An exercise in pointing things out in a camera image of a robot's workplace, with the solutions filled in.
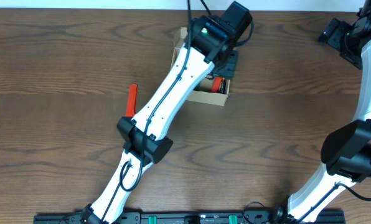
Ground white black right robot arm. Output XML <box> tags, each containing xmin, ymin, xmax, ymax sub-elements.
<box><xmin>273</xmin><ymin>0</ymin><xmax>371</xmax><ymax>223</ymax></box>

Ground red stapler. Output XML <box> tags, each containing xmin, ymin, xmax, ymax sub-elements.
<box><xmin>211</xmin><ymin>77</ymin><xmax>223</xmax><ymax>93</ymax></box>

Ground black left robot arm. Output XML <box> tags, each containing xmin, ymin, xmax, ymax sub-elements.
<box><xmin>80</xmin><ymin>1</ymin><xmax>253</xmax><ymax>223</ymax></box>

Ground brown cardboard box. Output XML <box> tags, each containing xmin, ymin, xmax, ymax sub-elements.
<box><xmin>171</xmin><ymin>27</ymin><xmax>230</xmax><ymax>106</ymax></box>

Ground black mounting rail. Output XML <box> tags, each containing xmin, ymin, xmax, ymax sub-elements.
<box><xmin>32</xmin><ymin>210</ymin><xmax>347</xmax><ymax>224</ymax></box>

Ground red utility knife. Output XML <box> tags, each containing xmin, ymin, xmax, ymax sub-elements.
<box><xmin>125</xmin><ymin>83</ymin><xmax>138</xmax><ymax>118</ymax></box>

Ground black teardrop tape dispenser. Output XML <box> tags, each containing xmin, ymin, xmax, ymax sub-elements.
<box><xmin>221</xmin><ymin>79</ymin><xmax>227</xmax><ymax>95</ymax></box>

